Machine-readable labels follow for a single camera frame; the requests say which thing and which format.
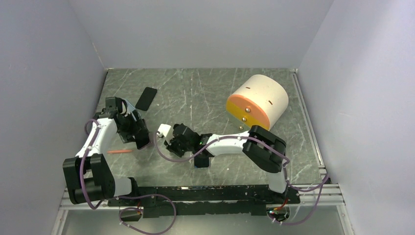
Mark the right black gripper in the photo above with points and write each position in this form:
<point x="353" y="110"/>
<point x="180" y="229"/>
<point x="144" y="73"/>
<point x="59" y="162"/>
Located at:
<point x="170" y="145"/>

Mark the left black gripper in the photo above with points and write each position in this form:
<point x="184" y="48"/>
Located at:
<point x="137" y="127"/>

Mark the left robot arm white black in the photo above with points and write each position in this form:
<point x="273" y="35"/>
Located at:
<point x="88" y="176"/>

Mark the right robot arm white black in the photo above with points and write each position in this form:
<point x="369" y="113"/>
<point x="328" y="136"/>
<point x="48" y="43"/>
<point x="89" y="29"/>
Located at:
<point x="262" y="147"/>

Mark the light blue phone case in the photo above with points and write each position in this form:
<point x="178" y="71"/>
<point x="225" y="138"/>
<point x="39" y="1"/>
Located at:
<point x="129" y="107"/>

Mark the black phone face down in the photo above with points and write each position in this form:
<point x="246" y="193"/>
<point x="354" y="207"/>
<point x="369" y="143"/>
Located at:
<point x="146" y="98"/>

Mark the orange pry stick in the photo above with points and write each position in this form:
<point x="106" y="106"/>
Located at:
<point x="119" y="151"/>

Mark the white cylinder orange yellow face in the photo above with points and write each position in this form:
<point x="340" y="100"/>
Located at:
<point x="259" y="101"/>

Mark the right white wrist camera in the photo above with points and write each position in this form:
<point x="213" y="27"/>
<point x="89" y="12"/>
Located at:
<point x="166" y="131"/>

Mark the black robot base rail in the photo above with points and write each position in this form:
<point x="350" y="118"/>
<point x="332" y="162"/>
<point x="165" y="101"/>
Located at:
<point x="200" y="200"/>

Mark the aluminium frame rail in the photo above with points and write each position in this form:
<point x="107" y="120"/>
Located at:
<point x="66" y="204"/>

